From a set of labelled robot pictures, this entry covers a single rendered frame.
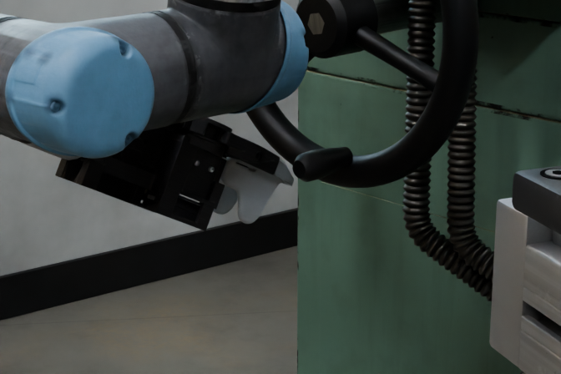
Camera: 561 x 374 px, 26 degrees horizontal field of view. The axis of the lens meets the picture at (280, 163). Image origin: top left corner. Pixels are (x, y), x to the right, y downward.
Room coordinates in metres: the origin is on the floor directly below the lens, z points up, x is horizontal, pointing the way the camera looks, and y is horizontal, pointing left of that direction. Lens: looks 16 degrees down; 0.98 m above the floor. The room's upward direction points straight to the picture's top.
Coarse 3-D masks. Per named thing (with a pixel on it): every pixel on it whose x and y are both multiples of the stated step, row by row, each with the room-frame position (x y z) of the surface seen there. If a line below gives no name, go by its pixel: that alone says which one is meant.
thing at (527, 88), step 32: (480, 32) 1.13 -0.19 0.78; (512, 32) 1.10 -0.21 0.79; (544, 32) 1.08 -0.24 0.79; (320, 64) 1.28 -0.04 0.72; (352, 64) 1.24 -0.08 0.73; (384, 64) 1.21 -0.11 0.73; (480, 64) 1.13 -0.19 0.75; (512, 64) 1.10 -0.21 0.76; (544, 64) 1.08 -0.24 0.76; (480, 96) 1.13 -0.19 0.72; (512, 96) 1.10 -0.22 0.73; (544, 96) 1.08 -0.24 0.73
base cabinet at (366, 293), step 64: (320, 128) 1.28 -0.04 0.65; (384, 128) 1.21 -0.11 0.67; (512, 128) 1.10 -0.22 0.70; (320, 192) 1.27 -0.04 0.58; (384, 192) 1.21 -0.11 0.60; (512, 192) 1.10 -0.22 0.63; (320, 256) 1.27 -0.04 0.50; (384, 256) 1.20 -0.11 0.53; (320, 320) 1.27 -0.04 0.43; (384, 320) 1.20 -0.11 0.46; (448, 320) 1.14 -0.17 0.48
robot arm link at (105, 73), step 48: (0, 48) 0.72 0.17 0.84; (48, 48) 0.69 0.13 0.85; (96, 48) 0.69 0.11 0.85; (144, 48) 0.74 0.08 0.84; (0, 96) 0.71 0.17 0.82; (48, 96) 0.67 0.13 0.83; (96, 96) 0.68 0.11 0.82; (144, 96) 0.70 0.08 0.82; (48, 144) 0.69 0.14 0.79; (96, 144) 0.68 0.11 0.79
